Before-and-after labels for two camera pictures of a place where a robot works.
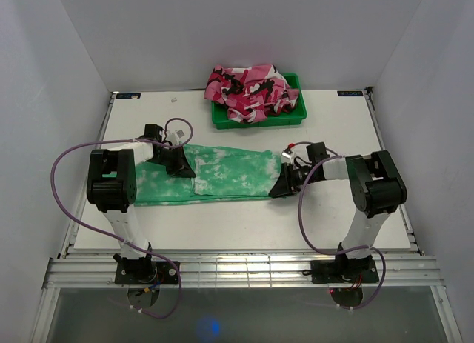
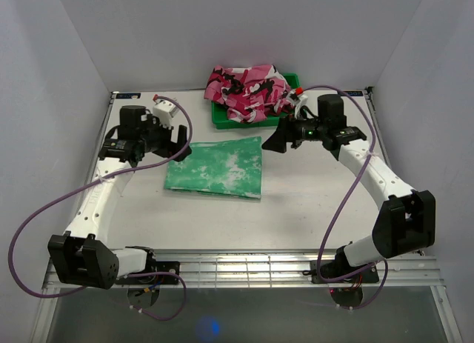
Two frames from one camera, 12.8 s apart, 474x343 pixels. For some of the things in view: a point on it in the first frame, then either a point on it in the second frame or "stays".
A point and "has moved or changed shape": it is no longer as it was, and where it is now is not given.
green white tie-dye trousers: (221, 173) has moved or changed shape
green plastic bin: (221, 118) stays
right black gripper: (286, 184) -> (284, 134)
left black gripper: (181, 162) -> (169, 147)
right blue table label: (349, 93) stays
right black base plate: (341, 272) stays
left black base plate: (145, 272) stays
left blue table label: (135, 95) stays
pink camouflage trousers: (250, 92) stays
